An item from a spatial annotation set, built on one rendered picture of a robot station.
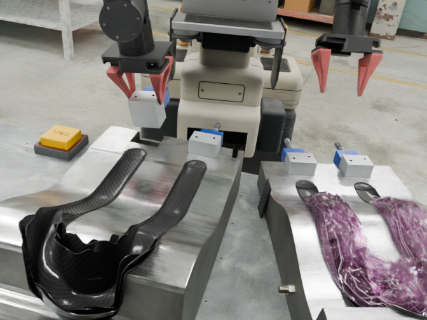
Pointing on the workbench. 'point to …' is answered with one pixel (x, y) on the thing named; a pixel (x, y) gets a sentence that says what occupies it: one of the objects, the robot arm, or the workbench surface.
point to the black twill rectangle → (264, 198)
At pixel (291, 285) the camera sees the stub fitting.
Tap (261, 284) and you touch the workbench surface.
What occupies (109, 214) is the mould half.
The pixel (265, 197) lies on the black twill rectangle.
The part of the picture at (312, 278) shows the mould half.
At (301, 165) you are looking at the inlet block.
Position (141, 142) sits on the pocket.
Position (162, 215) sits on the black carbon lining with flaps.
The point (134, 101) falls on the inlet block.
